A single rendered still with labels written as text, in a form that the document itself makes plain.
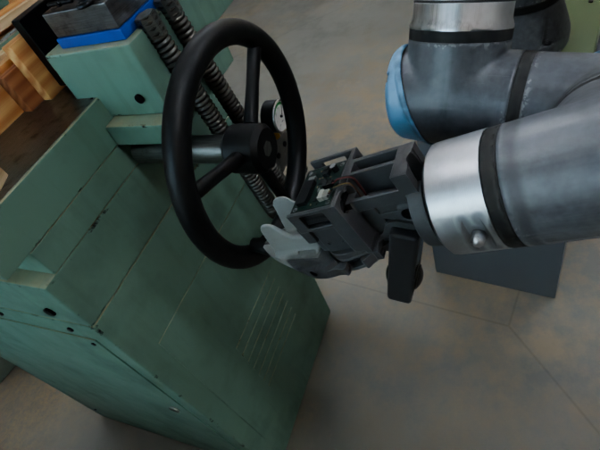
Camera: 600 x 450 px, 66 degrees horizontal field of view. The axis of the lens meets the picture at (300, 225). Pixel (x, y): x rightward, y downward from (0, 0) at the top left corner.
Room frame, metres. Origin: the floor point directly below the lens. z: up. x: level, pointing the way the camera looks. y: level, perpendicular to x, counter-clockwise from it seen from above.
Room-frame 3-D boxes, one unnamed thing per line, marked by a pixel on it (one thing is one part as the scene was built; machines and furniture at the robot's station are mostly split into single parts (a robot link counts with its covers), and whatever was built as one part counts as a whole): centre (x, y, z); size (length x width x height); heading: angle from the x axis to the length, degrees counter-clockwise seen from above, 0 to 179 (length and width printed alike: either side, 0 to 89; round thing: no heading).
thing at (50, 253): (0.64, 0.24, 0.82); 0.40 x 0.21 x 0.04; 143
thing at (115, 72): (0.61, 0.09, 0.91); 0.15 x 0.14 x 0.09; 143
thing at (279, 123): (0.75, -0.04, 0.65); 0.06 x 0.04 x 0.08; 143
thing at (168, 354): (0.75, 0.38, 0.35); 0.58 x 0.45 x 0.71; 53
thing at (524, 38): (0.72, -0.51, 0.67); 0.19 x 0.19 x 0.10
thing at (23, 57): (0.69, 0.18, 0.94); 0.16 x 0.02 x 0.08; 143
